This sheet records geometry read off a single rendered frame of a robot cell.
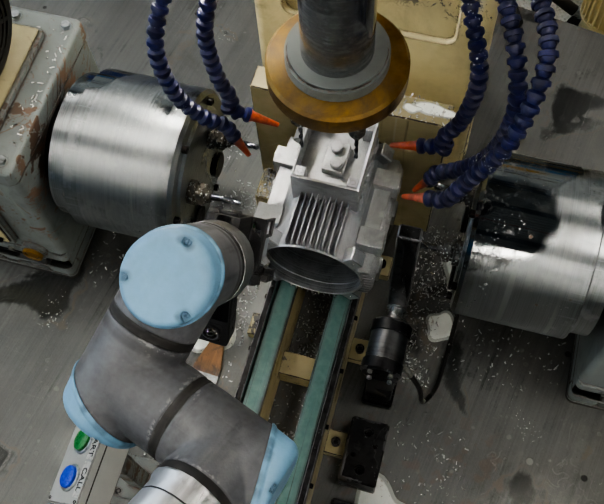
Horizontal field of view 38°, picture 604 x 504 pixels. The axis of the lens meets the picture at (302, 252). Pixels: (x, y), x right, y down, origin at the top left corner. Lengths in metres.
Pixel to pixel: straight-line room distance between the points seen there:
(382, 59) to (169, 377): 0.47
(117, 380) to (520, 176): 0.65
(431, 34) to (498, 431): 0.64
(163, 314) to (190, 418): 0.10
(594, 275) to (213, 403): 0.60
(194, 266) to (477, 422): 0.79
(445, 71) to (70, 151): 0.57
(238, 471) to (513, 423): 0.76
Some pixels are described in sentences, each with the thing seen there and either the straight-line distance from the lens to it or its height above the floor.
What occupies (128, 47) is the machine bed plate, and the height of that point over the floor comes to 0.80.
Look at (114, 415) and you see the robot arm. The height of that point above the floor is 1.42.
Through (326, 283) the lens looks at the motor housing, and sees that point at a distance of 1.37.
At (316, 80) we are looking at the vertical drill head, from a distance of 1.05.
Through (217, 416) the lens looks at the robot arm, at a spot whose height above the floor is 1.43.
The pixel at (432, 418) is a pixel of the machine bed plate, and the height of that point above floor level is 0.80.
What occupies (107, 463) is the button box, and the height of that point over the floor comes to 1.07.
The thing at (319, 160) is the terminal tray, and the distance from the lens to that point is 1.27.
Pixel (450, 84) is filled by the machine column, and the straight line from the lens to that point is 1.39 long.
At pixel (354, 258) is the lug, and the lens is 1.23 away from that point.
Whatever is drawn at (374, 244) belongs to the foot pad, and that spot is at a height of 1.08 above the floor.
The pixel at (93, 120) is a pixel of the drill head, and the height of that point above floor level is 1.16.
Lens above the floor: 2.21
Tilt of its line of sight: 65 degrees down
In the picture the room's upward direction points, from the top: 5 degrees counter-clockwise
